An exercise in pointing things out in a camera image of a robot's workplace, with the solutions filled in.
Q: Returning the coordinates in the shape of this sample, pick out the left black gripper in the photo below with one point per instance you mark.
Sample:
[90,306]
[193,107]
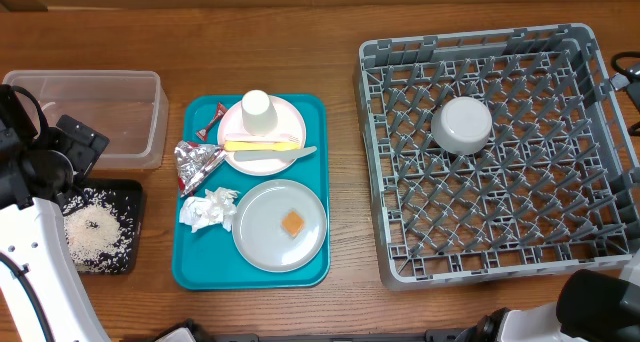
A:
[82,144]

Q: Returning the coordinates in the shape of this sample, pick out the white rice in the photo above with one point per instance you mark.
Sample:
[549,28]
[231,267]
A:
[92,232]

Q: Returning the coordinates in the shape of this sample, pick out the white napkin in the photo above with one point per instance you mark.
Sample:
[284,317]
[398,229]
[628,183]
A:
[215,208]

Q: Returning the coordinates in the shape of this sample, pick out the white small bowl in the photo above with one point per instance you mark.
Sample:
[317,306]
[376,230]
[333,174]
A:
[462,126]

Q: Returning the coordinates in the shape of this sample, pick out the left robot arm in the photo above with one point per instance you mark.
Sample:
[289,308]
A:
[41,165]

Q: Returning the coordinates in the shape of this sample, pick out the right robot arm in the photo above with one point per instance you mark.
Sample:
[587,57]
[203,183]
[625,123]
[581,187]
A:
[591,306]

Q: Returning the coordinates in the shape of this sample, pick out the grey plastic dishwasher rack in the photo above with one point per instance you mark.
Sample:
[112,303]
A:
[532,201]

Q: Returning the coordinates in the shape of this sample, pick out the clear plastic bin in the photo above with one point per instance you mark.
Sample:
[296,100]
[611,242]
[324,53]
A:
[129,107]

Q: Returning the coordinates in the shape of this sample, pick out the black plastic tray bin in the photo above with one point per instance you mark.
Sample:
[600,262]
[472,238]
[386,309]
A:
[127,207]

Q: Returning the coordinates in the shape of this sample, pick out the silver foil wrapper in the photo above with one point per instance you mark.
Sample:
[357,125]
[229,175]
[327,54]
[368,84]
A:
[195,162]

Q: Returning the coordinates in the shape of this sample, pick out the red sauce packet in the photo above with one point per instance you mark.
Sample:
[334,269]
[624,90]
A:
[203,133]

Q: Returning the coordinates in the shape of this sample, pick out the yellow plastic fork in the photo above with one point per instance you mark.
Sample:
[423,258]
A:
[236,146]

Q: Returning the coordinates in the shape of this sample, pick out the light grey plastic knife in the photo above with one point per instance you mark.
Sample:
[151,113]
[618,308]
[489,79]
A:
[243,156]

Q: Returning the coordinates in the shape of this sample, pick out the teal plastic tray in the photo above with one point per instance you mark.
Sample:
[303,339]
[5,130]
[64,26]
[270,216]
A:
[209,259]

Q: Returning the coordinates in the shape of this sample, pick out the white paper cup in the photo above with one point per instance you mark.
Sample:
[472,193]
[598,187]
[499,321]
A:
[259,115]

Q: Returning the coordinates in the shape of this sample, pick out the grey round plate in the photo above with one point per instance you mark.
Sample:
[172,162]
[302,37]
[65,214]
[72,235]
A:
[257,231]

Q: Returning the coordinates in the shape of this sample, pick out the pink round plate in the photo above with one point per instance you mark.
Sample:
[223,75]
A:
[290,122]

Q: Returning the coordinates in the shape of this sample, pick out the orange food cube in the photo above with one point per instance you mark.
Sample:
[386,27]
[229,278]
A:
[293,224]

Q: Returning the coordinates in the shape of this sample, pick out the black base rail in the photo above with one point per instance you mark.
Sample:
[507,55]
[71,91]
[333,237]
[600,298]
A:
[200,334]

